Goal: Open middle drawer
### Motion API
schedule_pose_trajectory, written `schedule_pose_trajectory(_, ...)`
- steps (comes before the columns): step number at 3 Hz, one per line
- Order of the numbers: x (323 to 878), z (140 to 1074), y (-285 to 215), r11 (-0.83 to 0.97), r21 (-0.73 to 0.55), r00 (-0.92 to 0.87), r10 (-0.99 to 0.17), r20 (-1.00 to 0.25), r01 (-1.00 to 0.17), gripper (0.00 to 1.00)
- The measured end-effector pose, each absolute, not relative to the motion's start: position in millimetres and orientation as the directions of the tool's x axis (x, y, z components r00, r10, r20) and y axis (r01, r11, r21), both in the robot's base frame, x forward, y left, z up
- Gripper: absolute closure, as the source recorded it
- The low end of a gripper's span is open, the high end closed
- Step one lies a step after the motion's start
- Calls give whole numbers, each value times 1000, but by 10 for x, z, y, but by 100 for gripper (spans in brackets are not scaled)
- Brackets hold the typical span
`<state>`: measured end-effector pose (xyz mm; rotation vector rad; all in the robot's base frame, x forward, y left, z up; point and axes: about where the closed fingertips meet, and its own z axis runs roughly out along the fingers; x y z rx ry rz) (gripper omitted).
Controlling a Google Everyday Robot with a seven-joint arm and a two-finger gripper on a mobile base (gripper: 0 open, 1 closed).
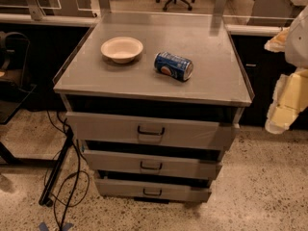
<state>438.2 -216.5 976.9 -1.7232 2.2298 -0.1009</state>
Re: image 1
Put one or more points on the black chair at left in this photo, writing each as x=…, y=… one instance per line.
x=15, y=81

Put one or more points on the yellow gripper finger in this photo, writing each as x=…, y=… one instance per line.
x=290, y=98
x=277, y=43

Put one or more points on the grey drawer cabinet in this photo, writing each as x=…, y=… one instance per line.
x=218, y=90

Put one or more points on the grey top drawer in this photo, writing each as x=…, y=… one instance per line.
x=153, y=131

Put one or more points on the grey drawer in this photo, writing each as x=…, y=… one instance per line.
x=153, y=131
x=153, y=165
x=124, y=188

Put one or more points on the blue pepsi can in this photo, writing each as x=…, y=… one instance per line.
x=174, y=66

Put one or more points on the black stand leg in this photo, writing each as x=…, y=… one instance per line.
x=45, y=196

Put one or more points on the grey bottom drawer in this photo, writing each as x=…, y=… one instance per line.
x=124, y=188

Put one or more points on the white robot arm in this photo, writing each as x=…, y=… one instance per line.
x=296, y=47

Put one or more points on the white paper bowl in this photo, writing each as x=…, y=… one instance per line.
x=121, y=50

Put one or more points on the blue floor tape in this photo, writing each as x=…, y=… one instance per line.
x=44, y=227

